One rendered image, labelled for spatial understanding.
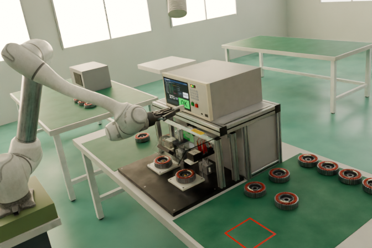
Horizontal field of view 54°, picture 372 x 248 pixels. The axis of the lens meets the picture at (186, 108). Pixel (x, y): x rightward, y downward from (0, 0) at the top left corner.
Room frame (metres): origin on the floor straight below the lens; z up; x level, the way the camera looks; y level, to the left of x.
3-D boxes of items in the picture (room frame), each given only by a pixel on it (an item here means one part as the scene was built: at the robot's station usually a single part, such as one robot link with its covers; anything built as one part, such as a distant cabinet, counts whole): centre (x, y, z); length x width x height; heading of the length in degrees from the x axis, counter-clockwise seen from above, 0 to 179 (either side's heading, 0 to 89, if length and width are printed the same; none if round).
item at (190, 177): (1.78, 0.05, 0.80); 0.11 x 0.11 x 0.04
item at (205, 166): (1.86, -0.07, 0.80); 0.07 x 0.05 x 0.06; 33
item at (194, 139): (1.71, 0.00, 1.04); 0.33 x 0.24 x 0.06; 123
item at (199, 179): (1.78, 0.05, 0.78); 0.15 x 0.15 x 0.01; 33
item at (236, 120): (2.05, -0.16, 1.09); 0.68 x 0.44 x 0.05; 33
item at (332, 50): (5.33, -1.66, 0.37); 2.10 x 0.90 x 0.75; 33
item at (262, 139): (1.82, -0.40, 0.91); 0.28 x 0.03 x 0.32; 123
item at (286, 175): (1.71, -0.46, 0.77); 0.11 x 0.11 x 0.04
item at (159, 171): (1.98, 0.18, 0.78); 0.15 x 0.15 x 0.01; 33
